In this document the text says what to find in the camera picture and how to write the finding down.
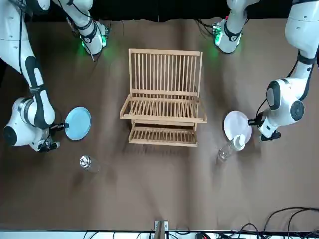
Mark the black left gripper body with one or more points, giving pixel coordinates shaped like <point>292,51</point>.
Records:
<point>272,137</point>

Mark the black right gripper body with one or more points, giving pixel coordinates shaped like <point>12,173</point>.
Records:
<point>51,133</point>

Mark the blue round plate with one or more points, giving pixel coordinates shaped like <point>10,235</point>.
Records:
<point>78,123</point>

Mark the pale round plate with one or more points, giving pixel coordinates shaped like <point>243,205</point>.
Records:
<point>235,124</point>

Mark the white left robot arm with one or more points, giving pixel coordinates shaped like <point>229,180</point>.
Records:
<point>299,30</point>

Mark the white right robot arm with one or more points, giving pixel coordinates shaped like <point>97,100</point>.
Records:
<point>15,37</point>

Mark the wooden dish rack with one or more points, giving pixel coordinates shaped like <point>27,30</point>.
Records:
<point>162,119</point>

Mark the clear bottle grey cap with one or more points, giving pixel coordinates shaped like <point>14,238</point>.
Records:
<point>239,142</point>

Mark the clear bottle silver cap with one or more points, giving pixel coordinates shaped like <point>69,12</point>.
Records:
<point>85,161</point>

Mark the aluminium frame post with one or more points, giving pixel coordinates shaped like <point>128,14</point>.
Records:
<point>160,229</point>

